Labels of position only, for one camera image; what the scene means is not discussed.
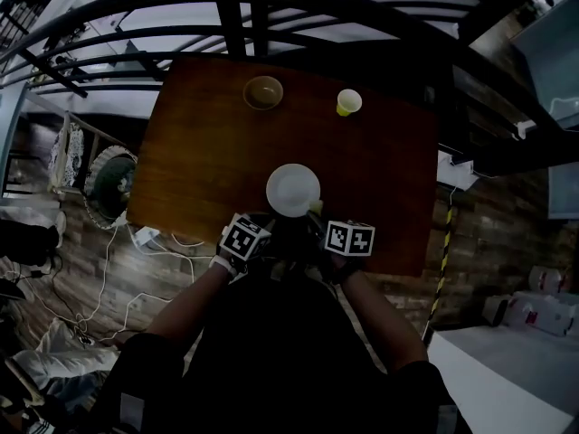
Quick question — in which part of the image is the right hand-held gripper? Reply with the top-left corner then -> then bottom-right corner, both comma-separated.
307,210 -> 375,257

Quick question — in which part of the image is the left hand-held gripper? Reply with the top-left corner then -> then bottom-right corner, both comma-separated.
220,212 -> 272,261

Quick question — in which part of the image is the white round plate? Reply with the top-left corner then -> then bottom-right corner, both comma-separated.
265,163 -> 321,219

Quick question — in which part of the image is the person's right forearm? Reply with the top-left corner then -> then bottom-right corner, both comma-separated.
338,269 -> 429,373

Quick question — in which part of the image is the person's left forearm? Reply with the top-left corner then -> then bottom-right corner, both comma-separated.
144,262 -> 227,338

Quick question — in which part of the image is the person's right hand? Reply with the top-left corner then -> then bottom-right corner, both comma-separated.
326,253 -> 363,284

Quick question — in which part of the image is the white wristband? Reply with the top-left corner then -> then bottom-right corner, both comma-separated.
208,253 -> 239,280

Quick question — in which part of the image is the white power strip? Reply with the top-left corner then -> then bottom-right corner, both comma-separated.
134,226 -> 160,248

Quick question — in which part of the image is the yellow paper cup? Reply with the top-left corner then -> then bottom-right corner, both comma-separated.
336,89 -> 363,118

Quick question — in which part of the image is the person's black clothing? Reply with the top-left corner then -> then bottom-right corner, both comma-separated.
90,269 -> 471,434

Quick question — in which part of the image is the yellow black striped tape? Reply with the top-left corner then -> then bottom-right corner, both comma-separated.
422,205 -> 454,334

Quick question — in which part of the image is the brown ceramic bowl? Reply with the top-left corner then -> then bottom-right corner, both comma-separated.
242,75 -> 285,111

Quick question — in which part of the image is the white ribbed trash bin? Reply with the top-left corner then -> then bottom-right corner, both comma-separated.
83,146 -> 139,231

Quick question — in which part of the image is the white base board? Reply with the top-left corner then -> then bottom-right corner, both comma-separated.
436,150 -> 479,192

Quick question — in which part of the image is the white chair with patterned cushion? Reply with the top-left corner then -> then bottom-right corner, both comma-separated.
47,110 -> 128,196

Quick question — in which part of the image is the small grey bin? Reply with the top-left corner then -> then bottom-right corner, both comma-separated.
481,296 -> 510,327

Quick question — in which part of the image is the small white device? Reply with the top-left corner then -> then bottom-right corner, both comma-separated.
510,121 -> 537,141

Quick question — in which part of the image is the white box with red label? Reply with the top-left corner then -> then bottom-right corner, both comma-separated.
506,289 -> 579,339
528,264 -> 572,294

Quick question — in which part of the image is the white desk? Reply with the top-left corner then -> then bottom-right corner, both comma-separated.
427,325 -> 579,434

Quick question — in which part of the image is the light blue table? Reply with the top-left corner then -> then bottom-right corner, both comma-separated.
0,83 -> 29,198

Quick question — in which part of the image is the frosted glass partition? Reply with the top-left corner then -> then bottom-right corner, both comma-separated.
510,0 -> 579,220

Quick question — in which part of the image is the black gallery railing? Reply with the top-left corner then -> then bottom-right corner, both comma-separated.
0,0 -> 64,49

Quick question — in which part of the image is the looped white cable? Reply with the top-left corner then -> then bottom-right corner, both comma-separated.
74,223 -> 218,344

